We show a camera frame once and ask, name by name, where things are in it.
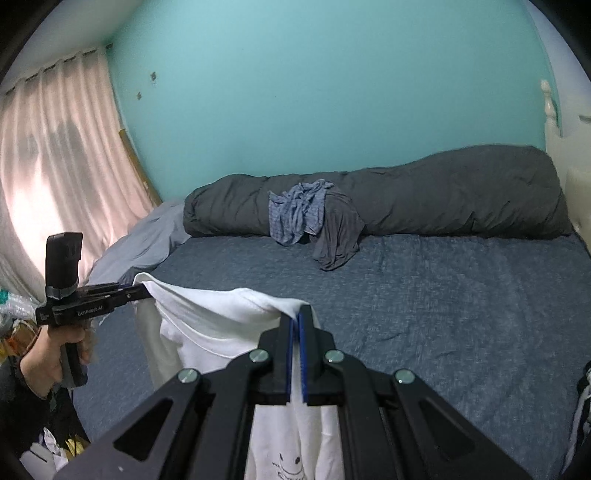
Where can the dark grey garment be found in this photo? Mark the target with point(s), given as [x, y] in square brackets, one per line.
[337, 235]

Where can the cream tufted headboard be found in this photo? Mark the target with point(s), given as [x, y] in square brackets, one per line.
[575, 184]

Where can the bed with blue woven sheet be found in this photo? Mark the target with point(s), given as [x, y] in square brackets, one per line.
[438, 300]

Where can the person's left hand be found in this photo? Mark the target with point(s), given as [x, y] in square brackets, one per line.
[41, 364]

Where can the black and white striped garment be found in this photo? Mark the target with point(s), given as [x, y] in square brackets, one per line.
[579, 415]

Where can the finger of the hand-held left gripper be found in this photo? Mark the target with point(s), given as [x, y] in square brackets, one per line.
[129, 294]

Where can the blue-grey checked garment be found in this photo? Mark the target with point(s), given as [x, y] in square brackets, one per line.
[295, 212]

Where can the person's left forearm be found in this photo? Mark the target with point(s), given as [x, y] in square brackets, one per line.
[18, 406]

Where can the light grey sheet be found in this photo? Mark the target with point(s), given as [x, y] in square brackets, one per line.
[138, 244]

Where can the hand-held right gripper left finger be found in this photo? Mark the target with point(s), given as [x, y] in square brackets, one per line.
[272, 369]

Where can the dark grey rolled duvet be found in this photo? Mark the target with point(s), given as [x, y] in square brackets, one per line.
[438, 194]

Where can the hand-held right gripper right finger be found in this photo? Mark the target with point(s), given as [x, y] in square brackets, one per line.
[318, 369]

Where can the white long-sleeve shirt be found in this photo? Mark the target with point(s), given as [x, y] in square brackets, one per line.
[221, 323]

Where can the pile of plastic bags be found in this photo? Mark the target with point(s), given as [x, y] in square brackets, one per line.
[18, 318]

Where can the wooden window frame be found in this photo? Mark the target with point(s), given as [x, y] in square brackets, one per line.
[138, 170]

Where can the pink curtain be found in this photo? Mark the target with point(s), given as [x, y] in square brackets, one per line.
[60, 161]

